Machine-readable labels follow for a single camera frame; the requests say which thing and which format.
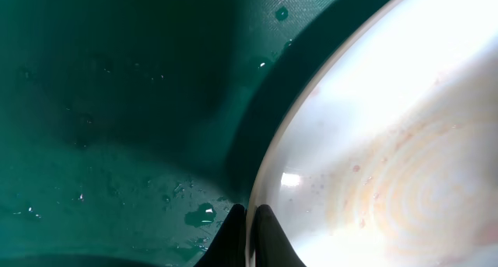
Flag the light blue plate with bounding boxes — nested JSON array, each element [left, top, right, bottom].
[[247, 0, 497, 266]]

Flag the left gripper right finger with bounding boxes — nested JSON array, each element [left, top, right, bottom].
[[252, 205, 305, 267]]

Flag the teal plastic tray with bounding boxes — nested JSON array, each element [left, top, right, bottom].
[[1, 0, 390, 266]]

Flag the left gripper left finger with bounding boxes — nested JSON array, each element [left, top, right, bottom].
[[195, 204, 246, 267]]

